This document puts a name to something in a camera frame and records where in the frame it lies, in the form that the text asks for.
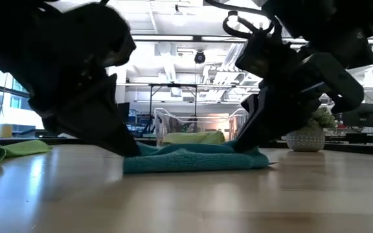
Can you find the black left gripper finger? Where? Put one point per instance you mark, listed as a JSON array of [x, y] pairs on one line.
[[89, 119]]

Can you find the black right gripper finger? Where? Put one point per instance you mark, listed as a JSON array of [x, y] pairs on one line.
[[277, 119], [250, 103]]

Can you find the teal microfiber towel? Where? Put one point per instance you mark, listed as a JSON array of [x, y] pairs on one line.
[[193, 161]]

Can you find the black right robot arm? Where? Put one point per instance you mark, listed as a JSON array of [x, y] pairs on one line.
[[335, 26]]

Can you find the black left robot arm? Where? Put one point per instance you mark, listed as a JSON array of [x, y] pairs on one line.
[[5, 29]]

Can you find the clear plastic basket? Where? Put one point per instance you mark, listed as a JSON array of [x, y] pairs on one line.
[[170, 121]]

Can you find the artificial plant in grey pot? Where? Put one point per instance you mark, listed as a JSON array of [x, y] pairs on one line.
[[306, 140]]

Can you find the black computer monitor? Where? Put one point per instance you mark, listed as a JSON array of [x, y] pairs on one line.
[[125, 111], [364, 118]]

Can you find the large glass window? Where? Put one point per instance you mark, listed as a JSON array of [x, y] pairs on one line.
[[8, 106]]

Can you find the yellow container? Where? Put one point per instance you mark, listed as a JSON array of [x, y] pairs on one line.
[[6, 131]]

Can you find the linear ceiling light fixture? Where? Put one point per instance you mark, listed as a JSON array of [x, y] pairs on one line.
[[173, 37]]

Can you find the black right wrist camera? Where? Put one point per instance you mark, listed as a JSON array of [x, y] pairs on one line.
[[264, 55]]

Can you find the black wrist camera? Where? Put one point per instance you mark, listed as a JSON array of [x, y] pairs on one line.
[[264, 55], [121, 42]]

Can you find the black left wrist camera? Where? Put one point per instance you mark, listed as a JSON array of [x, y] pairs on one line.
[[121, 42]]

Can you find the black ceiling dome camera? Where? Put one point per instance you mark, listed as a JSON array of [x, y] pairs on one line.
[[199, 57]]

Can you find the black metal rig frame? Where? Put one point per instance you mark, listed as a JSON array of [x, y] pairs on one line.
[[173, 85]]

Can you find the black aluminium table frame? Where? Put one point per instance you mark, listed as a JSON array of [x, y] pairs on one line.
[[361, 149]]

